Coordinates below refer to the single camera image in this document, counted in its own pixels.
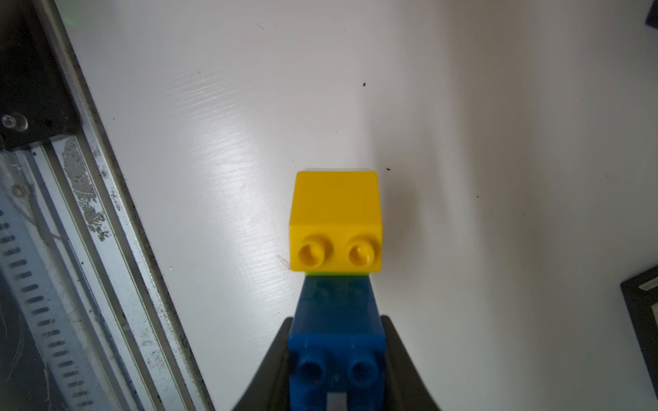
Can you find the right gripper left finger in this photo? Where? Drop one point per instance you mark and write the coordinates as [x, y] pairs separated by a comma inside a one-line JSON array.
[[269, 388]]

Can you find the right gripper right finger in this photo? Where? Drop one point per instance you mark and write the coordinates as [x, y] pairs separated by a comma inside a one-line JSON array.
[[404, 388]]

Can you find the dark blue lego brick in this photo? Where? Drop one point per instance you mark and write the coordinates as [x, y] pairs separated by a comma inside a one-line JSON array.
[[337, 344]]

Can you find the yellow lego brick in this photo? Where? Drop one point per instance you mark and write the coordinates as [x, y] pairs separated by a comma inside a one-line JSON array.
[[336, 223]]

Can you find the lime lego brick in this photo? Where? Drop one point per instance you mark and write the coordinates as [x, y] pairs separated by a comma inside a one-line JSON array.
[[337, 274]]

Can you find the black box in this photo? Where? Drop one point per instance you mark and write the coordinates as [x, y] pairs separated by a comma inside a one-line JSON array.
[[652, 17]]

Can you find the aluminium front rail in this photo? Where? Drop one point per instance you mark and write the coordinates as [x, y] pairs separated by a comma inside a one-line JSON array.
[[86, 319]]

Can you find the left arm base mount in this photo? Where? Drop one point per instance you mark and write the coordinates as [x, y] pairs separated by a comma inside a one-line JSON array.
[[36, 104]]

